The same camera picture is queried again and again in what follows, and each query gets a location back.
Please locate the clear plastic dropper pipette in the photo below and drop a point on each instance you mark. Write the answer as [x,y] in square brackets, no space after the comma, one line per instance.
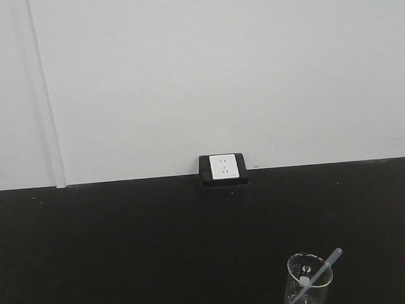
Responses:
[316,275]

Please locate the white wall power socket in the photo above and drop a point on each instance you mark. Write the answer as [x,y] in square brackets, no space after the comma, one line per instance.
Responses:
[223,167]

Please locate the clear glass beaker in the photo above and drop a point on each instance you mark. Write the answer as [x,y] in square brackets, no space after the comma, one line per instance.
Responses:
[307,282]

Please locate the black socket housing box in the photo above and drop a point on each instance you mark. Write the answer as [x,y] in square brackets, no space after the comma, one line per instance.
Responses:
[207,181]

